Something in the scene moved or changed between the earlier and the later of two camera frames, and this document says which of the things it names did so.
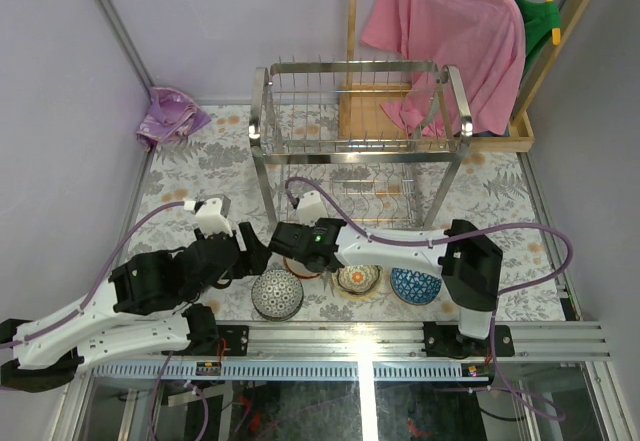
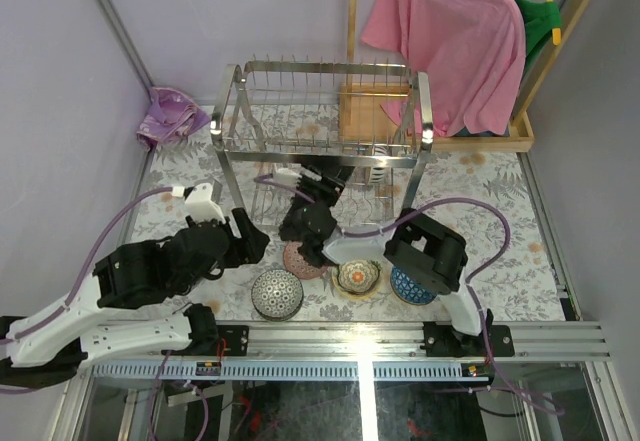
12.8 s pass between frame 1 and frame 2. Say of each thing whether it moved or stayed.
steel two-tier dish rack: moved
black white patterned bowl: stayed
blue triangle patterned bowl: stayed
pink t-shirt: stayed
